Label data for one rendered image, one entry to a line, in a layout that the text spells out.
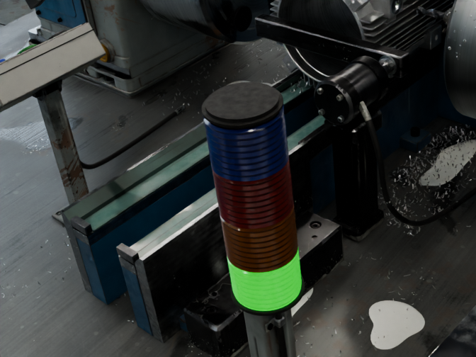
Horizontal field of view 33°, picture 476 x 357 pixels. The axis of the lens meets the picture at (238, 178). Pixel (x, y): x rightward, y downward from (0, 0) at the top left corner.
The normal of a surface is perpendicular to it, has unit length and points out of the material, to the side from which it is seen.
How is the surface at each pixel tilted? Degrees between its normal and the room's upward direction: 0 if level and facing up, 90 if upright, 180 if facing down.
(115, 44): 90
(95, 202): 45
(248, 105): 0
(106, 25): 90
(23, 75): 58
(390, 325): 0
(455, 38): 77
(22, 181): 0
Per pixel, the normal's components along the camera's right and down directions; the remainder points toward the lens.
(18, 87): 0.54, -0.16
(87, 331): -0.12, -0.81
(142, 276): -0.69, 0.48
